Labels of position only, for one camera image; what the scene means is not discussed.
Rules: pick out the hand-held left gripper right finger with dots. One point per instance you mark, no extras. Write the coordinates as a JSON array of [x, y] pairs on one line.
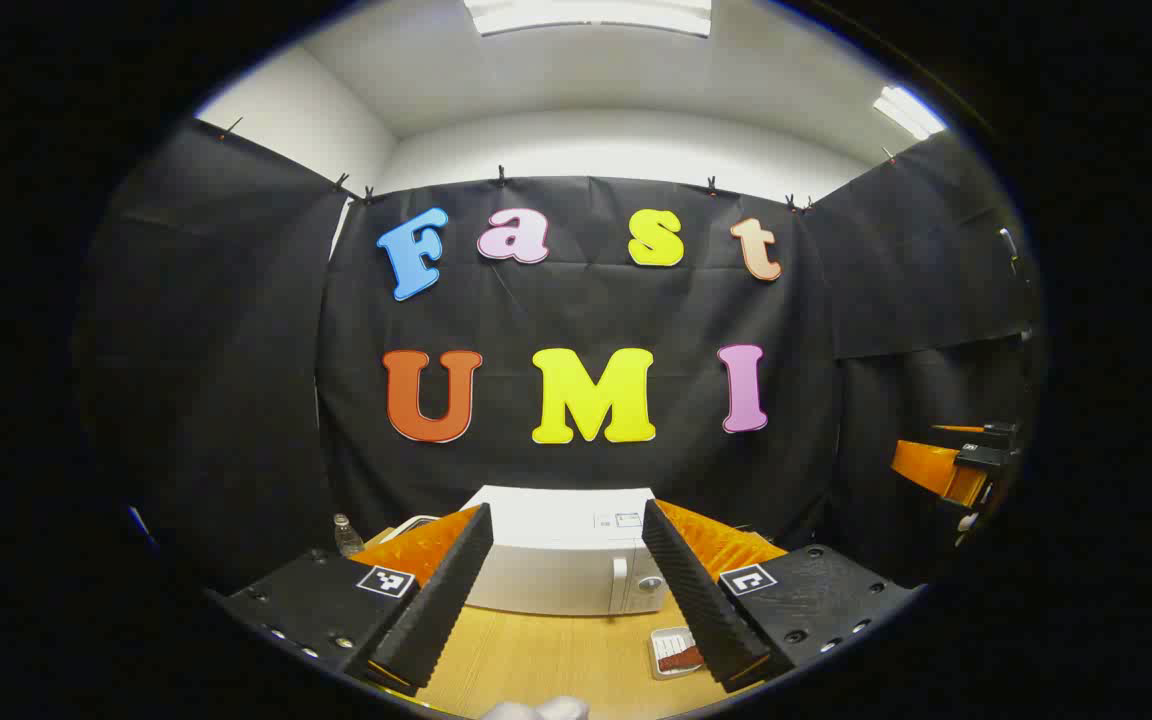
[[701, 600]]

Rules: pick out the brown meat piece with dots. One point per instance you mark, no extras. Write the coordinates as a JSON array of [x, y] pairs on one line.
[[681, 658]]

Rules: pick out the large ceiling light panel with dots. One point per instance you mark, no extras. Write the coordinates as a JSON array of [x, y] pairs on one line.
[[586, 14]]

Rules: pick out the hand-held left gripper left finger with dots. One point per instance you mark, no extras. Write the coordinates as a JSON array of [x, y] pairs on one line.
[[446, 600]]

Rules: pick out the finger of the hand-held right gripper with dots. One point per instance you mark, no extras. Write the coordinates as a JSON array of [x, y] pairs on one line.
[[996, 430], [936, 468]]

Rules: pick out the small ceiling light panel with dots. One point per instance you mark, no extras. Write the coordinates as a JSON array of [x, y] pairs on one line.
[[908, 112]]

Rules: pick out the clear plastic water bottle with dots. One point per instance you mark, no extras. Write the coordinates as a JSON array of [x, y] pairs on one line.
[[347, 538]]

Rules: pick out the white rectangular plastic tray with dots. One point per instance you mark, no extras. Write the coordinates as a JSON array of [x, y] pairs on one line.
[[669, 640]]

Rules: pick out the white microwave oven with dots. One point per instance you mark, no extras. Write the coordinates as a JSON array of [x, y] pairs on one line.
[[556, 575]]

